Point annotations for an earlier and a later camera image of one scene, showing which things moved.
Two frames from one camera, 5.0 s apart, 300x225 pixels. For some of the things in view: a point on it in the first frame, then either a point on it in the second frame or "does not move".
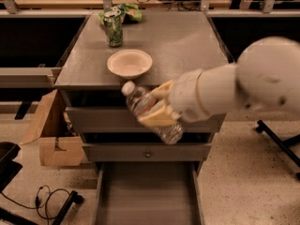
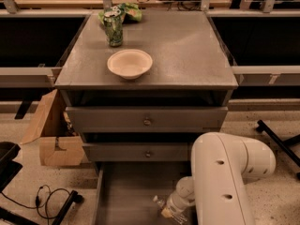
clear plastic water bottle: (142, 103) to (179, 217)
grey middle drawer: (147, 152) does not move
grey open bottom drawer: (149, 193) does not move
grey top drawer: (121, 119) does not move
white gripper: (185, 97) to (173, 202)
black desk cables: (188, 1) does not move
